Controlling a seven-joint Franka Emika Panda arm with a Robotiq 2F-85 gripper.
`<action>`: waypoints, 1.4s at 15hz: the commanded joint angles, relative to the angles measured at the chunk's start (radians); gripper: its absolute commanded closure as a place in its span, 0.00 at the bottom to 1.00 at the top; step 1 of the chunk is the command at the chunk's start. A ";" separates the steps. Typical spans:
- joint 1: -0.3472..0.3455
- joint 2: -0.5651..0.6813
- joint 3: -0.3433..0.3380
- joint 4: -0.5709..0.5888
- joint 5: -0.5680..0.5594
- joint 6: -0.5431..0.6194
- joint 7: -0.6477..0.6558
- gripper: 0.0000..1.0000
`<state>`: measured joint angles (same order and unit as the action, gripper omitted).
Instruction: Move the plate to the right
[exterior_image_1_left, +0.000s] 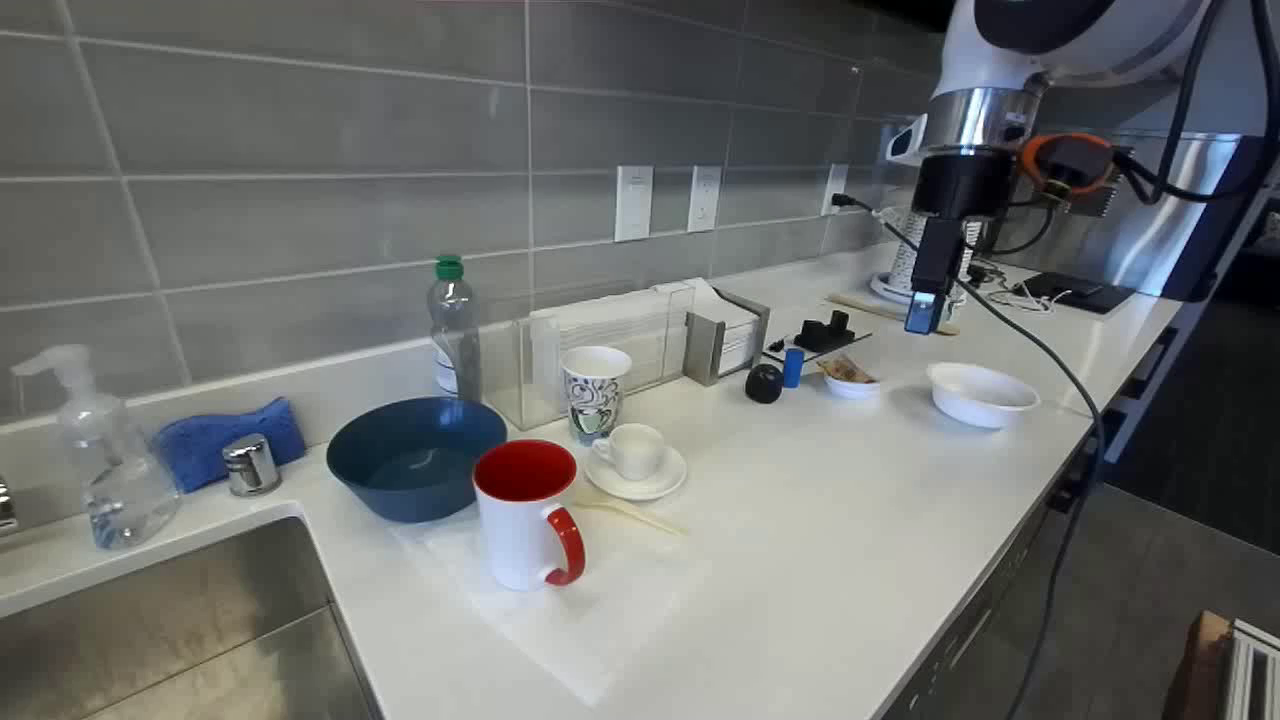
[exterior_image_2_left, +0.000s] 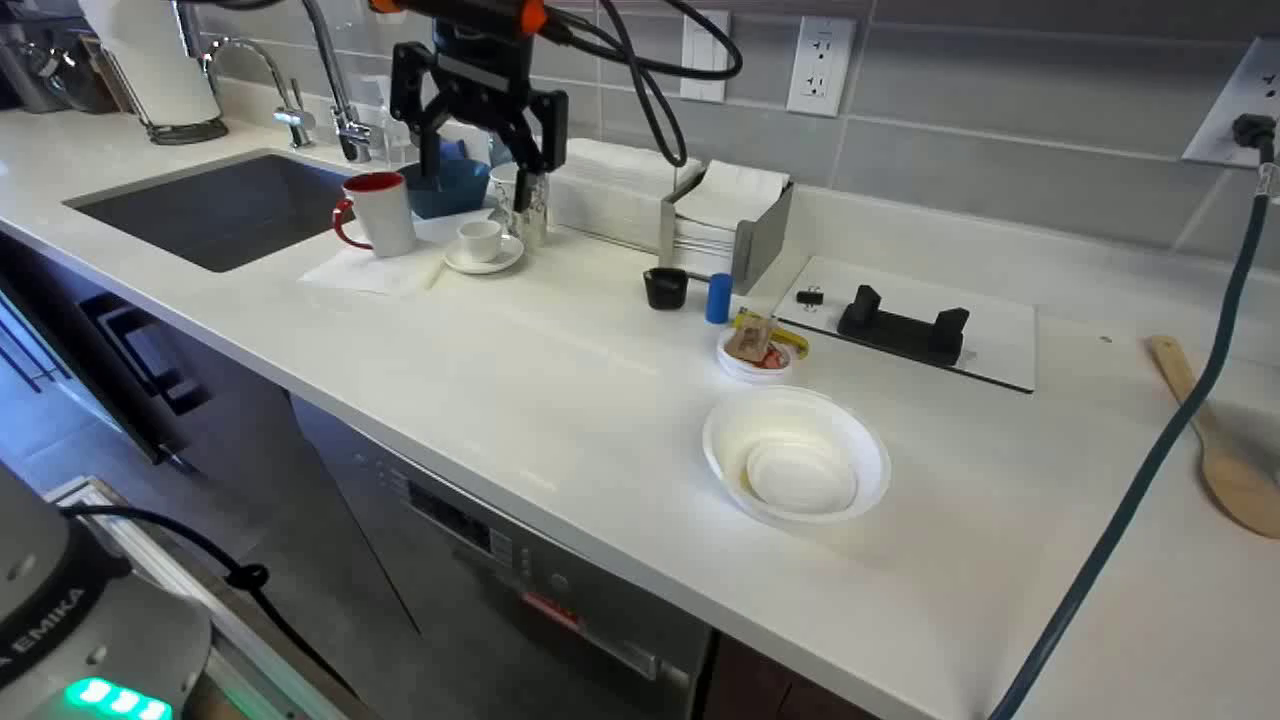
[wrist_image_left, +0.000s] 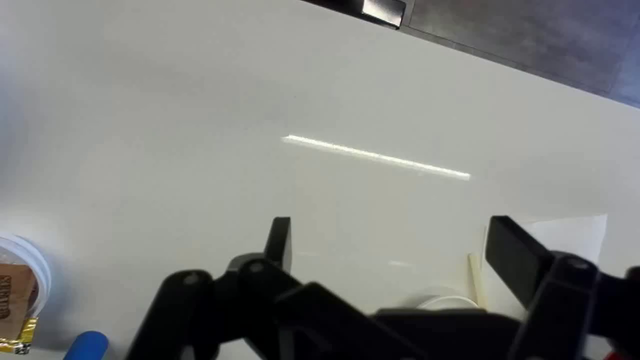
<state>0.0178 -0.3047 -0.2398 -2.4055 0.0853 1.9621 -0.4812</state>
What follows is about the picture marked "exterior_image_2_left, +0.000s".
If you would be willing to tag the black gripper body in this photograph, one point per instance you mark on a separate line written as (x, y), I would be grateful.
(482, 67)

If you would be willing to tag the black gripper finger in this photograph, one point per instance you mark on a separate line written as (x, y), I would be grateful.
(409, 92)
(544, 123)

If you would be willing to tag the small white teacup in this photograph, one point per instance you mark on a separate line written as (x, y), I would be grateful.
(482, 241)

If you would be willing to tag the white saucer plate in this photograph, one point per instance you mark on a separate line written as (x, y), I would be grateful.
(499, 261)

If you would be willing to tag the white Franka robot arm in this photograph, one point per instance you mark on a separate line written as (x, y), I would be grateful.
(83, 627)

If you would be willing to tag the clear soap dispenser bottle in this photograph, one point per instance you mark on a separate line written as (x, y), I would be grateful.
(381, 135)

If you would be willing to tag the tall chrome faucet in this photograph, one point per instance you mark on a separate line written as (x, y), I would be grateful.
(351, 123)

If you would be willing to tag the small chrome faucet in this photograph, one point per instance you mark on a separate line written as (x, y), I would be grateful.
(292, 115)

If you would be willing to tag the red and white mug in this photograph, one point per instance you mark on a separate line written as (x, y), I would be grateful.
(385, 213)

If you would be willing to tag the white translucent mat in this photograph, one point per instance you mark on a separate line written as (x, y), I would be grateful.
(365, 268)

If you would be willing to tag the small black cup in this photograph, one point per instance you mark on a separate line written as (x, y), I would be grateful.
(664, 291)

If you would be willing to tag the stainless steel sink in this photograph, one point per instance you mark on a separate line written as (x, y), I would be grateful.
(224, 213)

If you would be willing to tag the small blue cylinder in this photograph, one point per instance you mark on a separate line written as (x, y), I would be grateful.
(717, 299)

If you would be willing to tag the white paper towel roll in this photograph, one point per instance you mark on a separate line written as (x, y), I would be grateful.
(152, 63)

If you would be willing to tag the food scraps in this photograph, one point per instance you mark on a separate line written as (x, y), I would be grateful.
(756, 342)

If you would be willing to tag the small white dish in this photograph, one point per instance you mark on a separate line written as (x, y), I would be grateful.
(742, 364)

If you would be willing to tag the small black block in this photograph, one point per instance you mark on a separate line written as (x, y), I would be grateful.
(809, 299)

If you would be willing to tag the white plastic bowl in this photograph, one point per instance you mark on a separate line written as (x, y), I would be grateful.
(799, 455)

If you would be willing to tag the black clamp device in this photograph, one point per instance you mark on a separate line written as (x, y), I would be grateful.
(904, 328)

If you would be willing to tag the stainless steel dishwasher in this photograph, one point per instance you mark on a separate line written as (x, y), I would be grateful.
(532, 600)

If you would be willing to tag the white flat board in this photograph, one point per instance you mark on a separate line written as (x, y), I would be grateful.
(1003, 335)

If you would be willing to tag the black power plug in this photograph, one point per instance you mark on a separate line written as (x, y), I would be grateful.
(1254, 128)

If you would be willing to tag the wooden spatula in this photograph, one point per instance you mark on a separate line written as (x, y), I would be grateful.
(1235, 464)

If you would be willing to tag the white light switch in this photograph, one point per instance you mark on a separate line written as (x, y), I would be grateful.
(704, 54)

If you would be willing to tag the white wall outlet with plug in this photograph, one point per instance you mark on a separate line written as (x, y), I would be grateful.
(1227, 101)

